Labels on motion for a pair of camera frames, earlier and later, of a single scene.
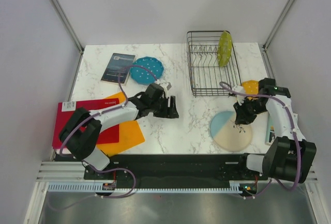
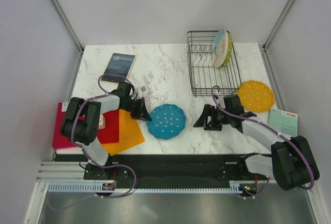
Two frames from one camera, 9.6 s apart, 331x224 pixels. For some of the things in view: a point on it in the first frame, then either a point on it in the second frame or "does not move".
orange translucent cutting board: [130, 133] does not move
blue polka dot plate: [140, 75] -> [168, 121]
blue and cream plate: [227, 135] -> [220, 48]
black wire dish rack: [206, 73] does not move
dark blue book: [120, 64] does not move
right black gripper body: [249, 109] -> [218, 117]
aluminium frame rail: [62, 172] does not move
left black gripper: [168, 112] -> [141, 113]
